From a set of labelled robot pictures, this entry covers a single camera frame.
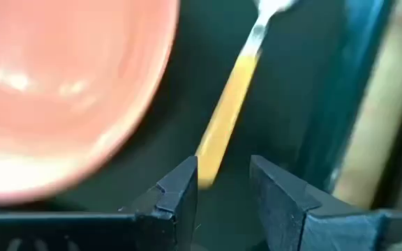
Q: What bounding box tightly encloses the pink round plate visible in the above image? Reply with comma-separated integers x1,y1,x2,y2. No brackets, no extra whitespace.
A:
0,0,181,206

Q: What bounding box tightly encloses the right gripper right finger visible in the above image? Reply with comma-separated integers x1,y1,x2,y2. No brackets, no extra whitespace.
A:
248,155,385,251

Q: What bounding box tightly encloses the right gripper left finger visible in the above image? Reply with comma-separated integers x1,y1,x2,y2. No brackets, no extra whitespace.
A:
131,155,199,251

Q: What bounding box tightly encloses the dark green tray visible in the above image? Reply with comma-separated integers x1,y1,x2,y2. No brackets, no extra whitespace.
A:
0,0,397,251

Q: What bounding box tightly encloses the yellow-handled metal utensil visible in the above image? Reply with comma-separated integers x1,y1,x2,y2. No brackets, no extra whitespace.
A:
194,0,298,191

